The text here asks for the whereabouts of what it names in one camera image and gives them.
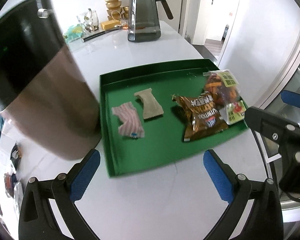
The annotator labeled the clear bag red green label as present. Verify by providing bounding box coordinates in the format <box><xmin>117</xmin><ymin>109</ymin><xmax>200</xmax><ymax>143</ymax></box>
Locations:
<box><xmin>219</xmin><ymin>100</ymin><xmax>247</xmax><ymax>125</ymax></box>

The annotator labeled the silver blue cookie bag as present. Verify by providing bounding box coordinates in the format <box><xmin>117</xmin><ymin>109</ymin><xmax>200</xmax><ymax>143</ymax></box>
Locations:
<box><xmin>4</xmin><ymin>144</ymin><xmax>22</xmax><ymax>197</ymax></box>

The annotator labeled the glass cup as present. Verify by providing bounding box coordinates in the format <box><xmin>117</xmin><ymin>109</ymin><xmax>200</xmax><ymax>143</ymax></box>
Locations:
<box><xmin>77</xmin><ymin>8</ymin><xmax>99</xmax><ymax>33</ymax></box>

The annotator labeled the dried fruit bag green label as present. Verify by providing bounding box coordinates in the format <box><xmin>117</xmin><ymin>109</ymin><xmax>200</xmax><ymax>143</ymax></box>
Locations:
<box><xmin>203</xmin><ymin>69</ymin><xmax>241</xmax><ymax>109</ymax></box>

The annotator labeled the black remote stick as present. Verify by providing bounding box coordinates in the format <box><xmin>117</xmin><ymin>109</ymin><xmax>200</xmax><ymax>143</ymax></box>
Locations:
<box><xmin>82</xmin><ymin>28</ymin><xmax>121</xmax><ymax>42</ymax></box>

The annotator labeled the copper and black thermos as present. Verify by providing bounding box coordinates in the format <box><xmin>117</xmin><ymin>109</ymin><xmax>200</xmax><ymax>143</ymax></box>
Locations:
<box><xmin>0</xmin><ymin>0</ymin><xmax>100</xmax><ymax>160</ymax></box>

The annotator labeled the dark glass kettle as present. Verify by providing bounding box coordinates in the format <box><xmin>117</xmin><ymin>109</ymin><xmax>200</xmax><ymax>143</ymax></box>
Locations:
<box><xmin>127</xmin><ymin>0</ymin><xmax>173</xmax><ymax>43</ymax></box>

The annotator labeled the teal tissue pack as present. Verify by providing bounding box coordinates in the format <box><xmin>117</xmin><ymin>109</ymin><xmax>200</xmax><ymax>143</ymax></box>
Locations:
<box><xmin>63</xmin><ymin>23</ymin><xmax>84</xmax><ymax>43</ymax></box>

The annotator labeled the green tray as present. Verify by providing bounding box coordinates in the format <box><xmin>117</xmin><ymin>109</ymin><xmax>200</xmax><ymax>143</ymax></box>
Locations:
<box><xmin>100</xmin><ymin>59</ymin><xmax>248</xmax><ymax>177</ymax></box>

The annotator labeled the yellow box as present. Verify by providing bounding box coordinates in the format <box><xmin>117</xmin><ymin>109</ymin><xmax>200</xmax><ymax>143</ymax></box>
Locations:
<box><xmin>100</xmin><ymin>20</ymin><xmax>121</xmax><ymax>31</ymax></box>

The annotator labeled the stack of gold bowls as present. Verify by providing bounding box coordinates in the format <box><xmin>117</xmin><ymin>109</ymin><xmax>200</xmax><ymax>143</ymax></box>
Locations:
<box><xmin>104</xmin><ymin>0</ymin><xmax>129</xmax><ymax>20</ymax></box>

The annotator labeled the brown nutritious snack bag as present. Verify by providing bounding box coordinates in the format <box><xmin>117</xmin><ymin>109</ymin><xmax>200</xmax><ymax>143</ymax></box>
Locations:
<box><xmin>172</xmin><ymin>91</ymin><xmax>229</xmax><ymax>142</ymax></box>

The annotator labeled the beige snack packet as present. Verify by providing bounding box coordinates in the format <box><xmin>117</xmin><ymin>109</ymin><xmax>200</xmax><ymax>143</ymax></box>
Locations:
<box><xmin>134</xmin><ymin>88</ymin><xmax>164</xmax><ymax>120</ymax></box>

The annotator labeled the white long snack packet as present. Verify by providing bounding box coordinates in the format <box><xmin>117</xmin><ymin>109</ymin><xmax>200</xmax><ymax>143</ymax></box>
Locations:
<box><xmin>14</xmin><ymin>181</ymin><xmax>24</xmax><ymax>213</ymax></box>

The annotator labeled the pink striped snack packet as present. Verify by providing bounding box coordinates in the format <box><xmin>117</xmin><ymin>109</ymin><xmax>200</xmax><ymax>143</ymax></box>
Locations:
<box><xmin>111</xmin><ymin>101</ymin><xmax>145</xmax><ymax>139</ymax></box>

